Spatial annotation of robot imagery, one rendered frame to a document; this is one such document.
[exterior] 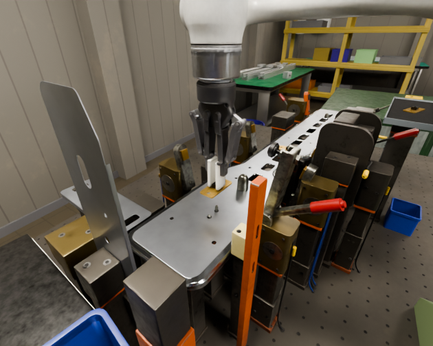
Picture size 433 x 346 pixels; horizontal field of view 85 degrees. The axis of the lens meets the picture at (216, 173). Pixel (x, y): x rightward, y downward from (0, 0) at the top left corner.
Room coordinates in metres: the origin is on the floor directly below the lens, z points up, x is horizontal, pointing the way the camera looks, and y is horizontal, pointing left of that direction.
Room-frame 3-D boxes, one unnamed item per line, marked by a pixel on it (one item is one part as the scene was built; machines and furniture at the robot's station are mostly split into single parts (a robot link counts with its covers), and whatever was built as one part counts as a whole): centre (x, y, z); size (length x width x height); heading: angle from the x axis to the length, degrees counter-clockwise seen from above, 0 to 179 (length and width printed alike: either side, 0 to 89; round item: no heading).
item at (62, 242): (0.33, 0.27, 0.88); 0.08 x 0.08 x 0.36; 53
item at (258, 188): (0.30, -0.06, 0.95); 0.03 x 0.01 x 0.50; 143
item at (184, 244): (0.86, -0.29, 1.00); 1.38 x 0.22 x 0.02; 143
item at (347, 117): (0.64, -0.38, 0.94); 0.18 x 0.13 x 0.49; 143
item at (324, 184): (0.49, -0.27, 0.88); 0.11 x 0.07 x 0.37; 53
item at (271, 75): (4.49, -1.00, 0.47); 2.47 x 0.93 x 0.94; 148
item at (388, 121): (0.83, -0.69, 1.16); 0.37 x 0.14 x 0.02; 143
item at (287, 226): (0.36, -0.14, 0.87); 0.10 x 0.07 x 0.35; 53
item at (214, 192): (0.47, 0.00, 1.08); 0.08 x 0.04 x 0.01; 143
